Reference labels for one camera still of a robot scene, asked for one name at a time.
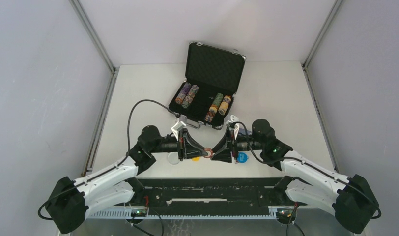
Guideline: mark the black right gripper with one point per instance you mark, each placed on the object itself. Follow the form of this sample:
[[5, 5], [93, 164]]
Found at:
[[223, 150]]

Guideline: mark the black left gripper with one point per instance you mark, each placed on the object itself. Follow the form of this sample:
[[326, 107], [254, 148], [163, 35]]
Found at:
[[186, 144]]

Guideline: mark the red round poker chip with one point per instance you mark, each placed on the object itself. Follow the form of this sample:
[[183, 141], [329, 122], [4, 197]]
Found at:
[[208, 152]]

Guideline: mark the yellow blue chip stack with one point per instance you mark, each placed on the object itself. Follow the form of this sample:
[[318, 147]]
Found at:
[[224, 105]]

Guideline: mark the green yellow chip stack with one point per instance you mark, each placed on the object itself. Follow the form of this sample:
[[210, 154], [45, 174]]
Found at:
[[216, 103]]

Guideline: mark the black poker set case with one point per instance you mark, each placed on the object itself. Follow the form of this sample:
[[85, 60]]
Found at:
[[215, 71]]

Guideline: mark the playing card deck box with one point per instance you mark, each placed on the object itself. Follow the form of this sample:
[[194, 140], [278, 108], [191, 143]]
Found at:
[[243, 132]]

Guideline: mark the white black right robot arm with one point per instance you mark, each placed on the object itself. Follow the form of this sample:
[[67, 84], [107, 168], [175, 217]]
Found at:
[[349, 199]]

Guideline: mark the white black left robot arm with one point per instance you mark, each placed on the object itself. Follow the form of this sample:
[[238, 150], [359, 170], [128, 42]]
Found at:
[[71, 202]]

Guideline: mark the orange blue chip stack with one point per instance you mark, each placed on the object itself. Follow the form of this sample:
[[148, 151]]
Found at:
[[209, 116]]

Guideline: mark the purple orange chip stack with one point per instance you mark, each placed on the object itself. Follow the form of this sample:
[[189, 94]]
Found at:
[[183, 92]]

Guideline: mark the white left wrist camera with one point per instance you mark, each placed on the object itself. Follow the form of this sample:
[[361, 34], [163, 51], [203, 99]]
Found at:
[[179, 125]]

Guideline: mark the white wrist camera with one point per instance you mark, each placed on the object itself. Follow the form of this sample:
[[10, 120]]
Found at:
[[230, 121], [179, 125]]

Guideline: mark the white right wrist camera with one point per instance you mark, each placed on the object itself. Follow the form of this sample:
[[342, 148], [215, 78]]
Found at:
[[230, 121]]

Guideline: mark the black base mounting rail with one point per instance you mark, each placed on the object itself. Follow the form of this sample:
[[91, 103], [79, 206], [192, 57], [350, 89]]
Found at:
[[211, 196]]

